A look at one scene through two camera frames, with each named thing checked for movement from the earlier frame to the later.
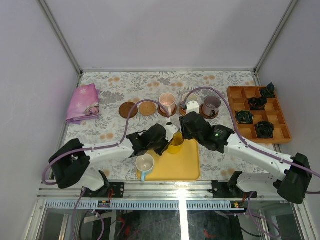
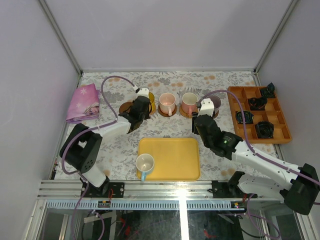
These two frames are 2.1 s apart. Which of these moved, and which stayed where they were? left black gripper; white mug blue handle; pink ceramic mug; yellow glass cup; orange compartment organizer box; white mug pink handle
Moved: yellow glass cup; left black gripper
Stayed: pink ceramic mug; white mug blue handle; orange compartment organizer box; white mug pink handle
